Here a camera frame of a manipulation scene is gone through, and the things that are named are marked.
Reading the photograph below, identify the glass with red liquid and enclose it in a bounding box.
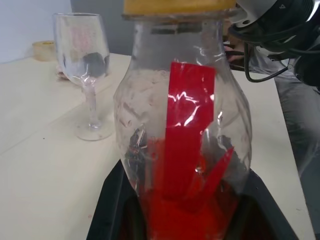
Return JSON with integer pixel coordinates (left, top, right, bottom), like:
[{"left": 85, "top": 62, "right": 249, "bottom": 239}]
[{"left": 112, "top": 0, "right": 253, "bottom": 240}]

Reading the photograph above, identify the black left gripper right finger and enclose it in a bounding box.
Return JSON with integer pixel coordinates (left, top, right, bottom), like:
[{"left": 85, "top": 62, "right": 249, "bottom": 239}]
[{"left": 236, "top": 167, "right": 305, "bottom": 240}]

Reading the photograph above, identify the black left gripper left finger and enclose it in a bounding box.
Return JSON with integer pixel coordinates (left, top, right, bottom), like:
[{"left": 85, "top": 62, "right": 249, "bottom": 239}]
[{"left": 86, "top": 159, "right": 148, "bottom": 240}]

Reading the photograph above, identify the clear wine glass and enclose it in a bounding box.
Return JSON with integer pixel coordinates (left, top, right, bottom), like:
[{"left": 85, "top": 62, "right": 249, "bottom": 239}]
[{"left": 51, "top": 12, "right": 115, "bottom": 141}]

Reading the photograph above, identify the beige tape roll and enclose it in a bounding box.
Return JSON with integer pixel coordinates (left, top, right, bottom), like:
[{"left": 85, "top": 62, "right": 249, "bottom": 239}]
[{"left": 31, "top": 40, "right": 57, "bottom": 62}]

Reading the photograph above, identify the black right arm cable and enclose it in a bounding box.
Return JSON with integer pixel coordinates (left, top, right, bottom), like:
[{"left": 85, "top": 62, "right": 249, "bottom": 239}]
[{"left": 228, "top": 13, "right": 320, "bottom": 83}]

